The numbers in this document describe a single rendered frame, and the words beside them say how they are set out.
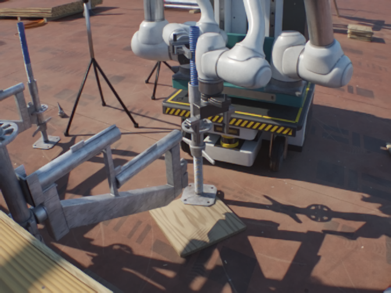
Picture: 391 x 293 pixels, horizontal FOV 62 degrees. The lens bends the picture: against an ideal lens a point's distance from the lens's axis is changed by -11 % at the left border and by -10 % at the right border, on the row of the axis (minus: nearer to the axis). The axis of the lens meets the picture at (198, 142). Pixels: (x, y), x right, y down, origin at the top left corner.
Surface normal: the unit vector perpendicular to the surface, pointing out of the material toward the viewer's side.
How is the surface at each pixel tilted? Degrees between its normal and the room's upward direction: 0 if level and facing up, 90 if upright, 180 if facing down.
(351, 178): 0
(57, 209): 90
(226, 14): 90
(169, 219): 0
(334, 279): 0
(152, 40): 85
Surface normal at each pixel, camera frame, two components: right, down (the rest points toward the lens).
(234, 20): -0.39, 0.48
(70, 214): 0.84, 0.26
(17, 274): -0.02, -0.86
